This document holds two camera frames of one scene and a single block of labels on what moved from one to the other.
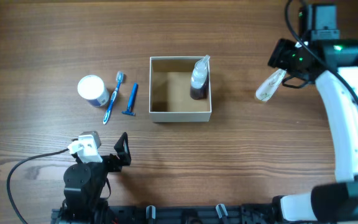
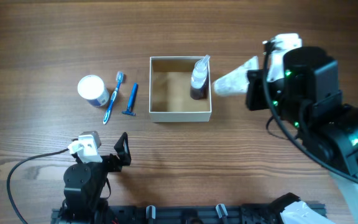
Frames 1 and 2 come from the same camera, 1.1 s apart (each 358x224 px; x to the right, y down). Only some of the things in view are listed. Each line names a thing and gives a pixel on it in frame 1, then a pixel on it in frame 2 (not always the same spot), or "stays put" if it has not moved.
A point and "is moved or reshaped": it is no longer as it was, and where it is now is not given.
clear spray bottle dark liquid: [199, 81] stays put
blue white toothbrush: [119, 78] stays put
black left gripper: [115, 160] stays put
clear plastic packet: [269, 84] is moved or reshaped
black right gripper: [278, 58] to [254, 90]
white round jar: [93, 89] stays put
